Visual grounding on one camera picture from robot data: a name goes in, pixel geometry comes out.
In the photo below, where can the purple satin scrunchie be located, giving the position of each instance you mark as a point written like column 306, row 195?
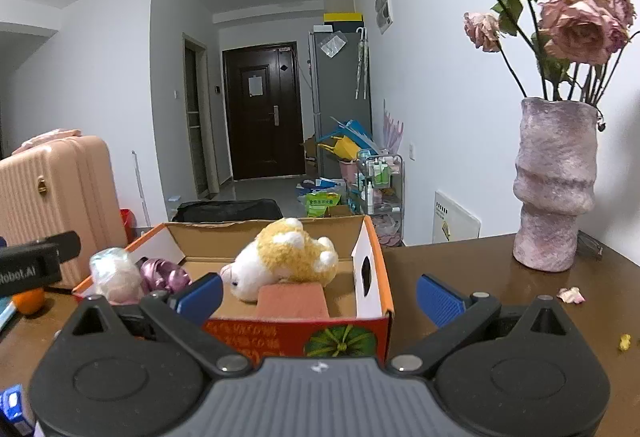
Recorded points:
column 162, row 274

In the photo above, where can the red cardboard box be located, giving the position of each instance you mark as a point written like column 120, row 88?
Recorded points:
column 372, row 302

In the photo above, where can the side room doorway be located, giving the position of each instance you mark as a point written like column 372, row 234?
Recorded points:
column 196, row 117

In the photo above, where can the fallen pink petal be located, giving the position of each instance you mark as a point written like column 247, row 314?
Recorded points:
column 570, row 295

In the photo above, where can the pink ribbed suitcase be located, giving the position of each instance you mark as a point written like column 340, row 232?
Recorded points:
column 55, row 197

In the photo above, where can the bunch of dried pink roses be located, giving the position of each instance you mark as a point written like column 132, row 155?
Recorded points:
column 575, row 24

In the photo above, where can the yellow and black box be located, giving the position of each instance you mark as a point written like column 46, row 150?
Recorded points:
column 344, row 22

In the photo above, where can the purple wall decoration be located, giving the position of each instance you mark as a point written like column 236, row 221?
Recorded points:
column 393, row 129

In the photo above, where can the dark entrance door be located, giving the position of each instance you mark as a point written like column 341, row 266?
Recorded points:
column 262, row 117

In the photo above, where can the pink cloth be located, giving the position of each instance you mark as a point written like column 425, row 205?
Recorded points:
column 47, row 139

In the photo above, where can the red bin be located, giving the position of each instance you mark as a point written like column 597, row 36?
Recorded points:
column 127, row 224

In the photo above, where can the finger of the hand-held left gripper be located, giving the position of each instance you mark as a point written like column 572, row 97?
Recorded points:
column 65, row 243

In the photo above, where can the brown cardboard box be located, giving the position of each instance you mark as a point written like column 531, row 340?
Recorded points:
column 310, row 154

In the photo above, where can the orange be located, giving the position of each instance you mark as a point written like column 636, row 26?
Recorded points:
column 29, row 302

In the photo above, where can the purple textured vase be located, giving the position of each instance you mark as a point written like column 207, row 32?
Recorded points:
column 555, row 187

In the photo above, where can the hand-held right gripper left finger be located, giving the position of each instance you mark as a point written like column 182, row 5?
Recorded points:
column 202, row 299

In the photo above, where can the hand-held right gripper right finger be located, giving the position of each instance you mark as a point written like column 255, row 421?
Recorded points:
column 440, row 301

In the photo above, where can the folded clear umbrella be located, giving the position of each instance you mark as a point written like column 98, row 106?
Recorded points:
column 361, row 62

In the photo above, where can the wall electrical panel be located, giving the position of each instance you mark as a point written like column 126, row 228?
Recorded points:
column 385, row 7

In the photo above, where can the green snack bag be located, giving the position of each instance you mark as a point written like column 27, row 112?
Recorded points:
column 322, row 204

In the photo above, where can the blue and yellow bags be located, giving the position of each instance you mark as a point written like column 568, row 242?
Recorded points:
column 350, row 142

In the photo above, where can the pink layered sponge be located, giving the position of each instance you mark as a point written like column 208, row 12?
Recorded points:
column 292, row 302

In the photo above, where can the small blue tissue pack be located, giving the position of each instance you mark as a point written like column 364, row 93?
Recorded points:
column 10, row 402

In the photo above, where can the clear bag of cotton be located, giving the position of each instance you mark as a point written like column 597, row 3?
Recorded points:
column 115, row 274

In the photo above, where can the white pole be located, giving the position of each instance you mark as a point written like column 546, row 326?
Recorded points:
column 140, row 189

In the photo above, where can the metal trolley rack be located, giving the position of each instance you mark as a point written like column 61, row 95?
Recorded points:
column 382, row 197

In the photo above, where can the grey refrigerator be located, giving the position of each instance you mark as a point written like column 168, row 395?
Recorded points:
column 340, row 87

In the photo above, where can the clear plastic bag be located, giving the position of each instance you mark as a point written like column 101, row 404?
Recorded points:
column 332, row 44

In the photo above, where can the white and yellow plush toy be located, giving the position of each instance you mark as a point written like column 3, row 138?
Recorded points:
column 285, row 252

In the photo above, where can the black bag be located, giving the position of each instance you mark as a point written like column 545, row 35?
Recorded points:
column 225, row 211

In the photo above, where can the eyeglasses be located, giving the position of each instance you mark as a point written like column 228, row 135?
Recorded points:
column 590, row 244

